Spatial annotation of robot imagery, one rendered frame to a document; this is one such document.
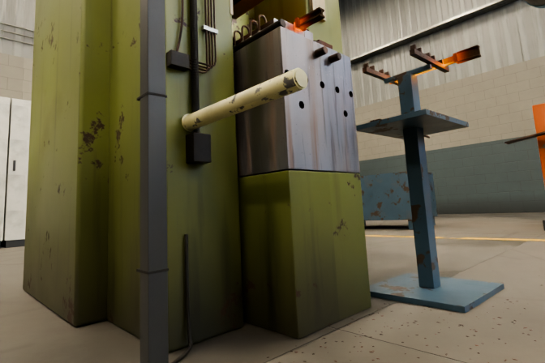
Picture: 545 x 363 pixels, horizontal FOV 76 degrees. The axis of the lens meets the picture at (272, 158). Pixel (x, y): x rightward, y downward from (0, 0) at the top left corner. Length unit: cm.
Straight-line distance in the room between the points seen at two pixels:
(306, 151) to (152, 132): 52
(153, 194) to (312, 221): 53
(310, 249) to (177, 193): 42
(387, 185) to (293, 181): 378
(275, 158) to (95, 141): 69
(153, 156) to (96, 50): 85
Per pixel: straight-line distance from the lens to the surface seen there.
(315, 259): 109
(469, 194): 876
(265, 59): 116
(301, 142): 107
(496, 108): 875
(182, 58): 109
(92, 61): 150
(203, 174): 107
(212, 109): 92
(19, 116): 624
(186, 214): 103
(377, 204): 482
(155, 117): 75
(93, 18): 157
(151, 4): 84
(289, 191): 101
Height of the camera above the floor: 36
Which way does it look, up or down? 8 degrees up
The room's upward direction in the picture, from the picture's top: 3 degrees counter-clockwise
